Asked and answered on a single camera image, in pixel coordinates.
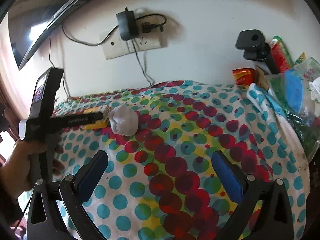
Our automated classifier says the small red snack packet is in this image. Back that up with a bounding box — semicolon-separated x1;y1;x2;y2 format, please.
232;68;255;86

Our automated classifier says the wall-mounted black television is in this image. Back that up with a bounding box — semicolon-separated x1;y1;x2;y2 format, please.
8;0;90;69

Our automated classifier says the white wall socket plate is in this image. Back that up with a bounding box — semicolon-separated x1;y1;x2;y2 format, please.
101;29;163;60

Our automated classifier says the person's left hand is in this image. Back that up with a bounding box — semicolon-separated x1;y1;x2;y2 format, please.
1;140;48;201

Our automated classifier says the black clamp stand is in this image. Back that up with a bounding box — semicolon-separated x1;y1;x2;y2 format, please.
235;29;280;74

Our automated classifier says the flat yellow box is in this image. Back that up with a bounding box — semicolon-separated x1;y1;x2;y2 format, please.
81;105;112;130

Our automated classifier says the black power adapter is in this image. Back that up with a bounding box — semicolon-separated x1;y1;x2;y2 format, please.
116;7;167;41

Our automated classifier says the polka dot tablecloth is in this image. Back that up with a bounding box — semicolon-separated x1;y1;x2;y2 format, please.
55;81;310;239

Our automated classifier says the television power cable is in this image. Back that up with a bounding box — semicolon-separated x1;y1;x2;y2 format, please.
48;22;121;99

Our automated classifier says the clear plastic bag of items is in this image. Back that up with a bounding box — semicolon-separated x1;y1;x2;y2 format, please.
266;57;319;161

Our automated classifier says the grey crumpled sock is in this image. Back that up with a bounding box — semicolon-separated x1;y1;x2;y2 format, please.
108;105;138;137

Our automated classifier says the small camera monitor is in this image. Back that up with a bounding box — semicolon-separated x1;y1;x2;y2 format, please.
29;67;64;119

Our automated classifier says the red green package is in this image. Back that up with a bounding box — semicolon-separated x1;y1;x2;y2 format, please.
269;36;294;73

